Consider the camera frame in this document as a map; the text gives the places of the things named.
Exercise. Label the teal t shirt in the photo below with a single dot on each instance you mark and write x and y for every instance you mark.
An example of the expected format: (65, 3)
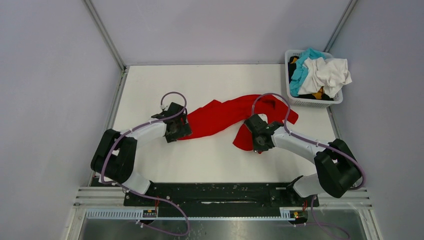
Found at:
(301, 71)

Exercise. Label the white plastic laundry basket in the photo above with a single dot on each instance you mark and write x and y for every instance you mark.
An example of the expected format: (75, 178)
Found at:
(306, 102)

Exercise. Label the red t shirt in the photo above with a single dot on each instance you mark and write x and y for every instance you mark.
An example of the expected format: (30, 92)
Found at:
(217, 116)

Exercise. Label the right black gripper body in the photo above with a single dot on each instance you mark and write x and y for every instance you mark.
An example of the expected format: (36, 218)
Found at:
(257, 146)

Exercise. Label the yellow garment in basket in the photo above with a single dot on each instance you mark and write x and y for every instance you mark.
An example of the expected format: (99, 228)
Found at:
(318, 95)

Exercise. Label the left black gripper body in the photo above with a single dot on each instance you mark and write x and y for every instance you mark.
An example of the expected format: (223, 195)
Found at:
(182, 130)

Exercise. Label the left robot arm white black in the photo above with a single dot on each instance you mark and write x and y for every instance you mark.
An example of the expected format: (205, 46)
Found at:
(115, 156)

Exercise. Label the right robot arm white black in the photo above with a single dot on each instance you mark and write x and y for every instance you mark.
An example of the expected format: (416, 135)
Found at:
(336, 168)

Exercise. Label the white t shirt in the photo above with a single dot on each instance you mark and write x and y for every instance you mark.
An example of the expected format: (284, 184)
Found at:
(329, 75)

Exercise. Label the black t shirt in basket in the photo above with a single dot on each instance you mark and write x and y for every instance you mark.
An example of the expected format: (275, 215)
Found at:
(291, 68)

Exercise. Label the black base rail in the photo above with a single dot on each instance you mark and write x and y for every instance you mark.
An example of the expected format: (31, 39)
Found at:
(215, 200)

